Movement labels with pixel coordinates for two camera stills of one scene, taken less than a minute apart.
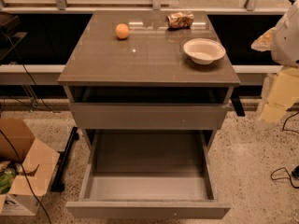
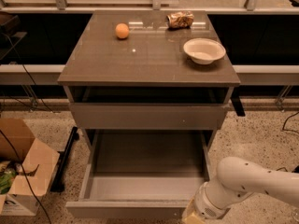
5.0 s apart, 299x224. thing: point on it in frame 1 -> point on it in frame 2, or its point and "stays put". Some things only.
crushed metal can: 179,21 stays put
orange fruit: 122,31 stays put
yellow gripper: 287,41 -> 205,204
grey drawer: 150,175 stays put
